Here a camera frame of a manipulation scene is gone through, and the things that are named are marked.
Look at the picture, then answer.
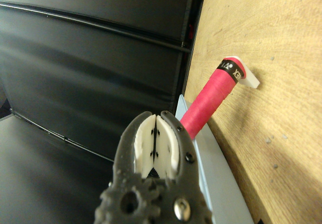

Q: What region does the blue litter tray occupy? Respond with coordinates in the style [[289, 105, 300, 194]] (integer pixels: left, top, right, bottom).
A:
[[174, 94, 255, 224]]

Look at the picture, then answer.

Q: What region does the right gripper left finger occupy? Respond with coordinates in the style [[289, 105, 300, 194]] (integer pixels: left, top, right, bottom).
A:
[[95, 111, 164, 224]]

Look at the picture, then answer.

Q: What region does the black curtain stand pole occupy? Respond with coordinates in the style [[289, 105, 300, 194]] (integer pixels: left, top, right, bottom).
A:
[[0, 2, 192, 53]]

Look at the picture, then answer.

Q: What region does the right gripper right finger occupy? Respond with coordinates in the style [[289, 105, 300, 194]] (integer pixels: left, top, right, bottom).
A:
[[153, 110, 213, 224]]

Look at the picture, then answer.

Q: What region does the white scoop with red handle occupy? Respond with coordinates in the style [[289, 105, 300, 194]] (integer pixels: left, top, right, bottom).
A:
[[180, 55, 261, 140]]

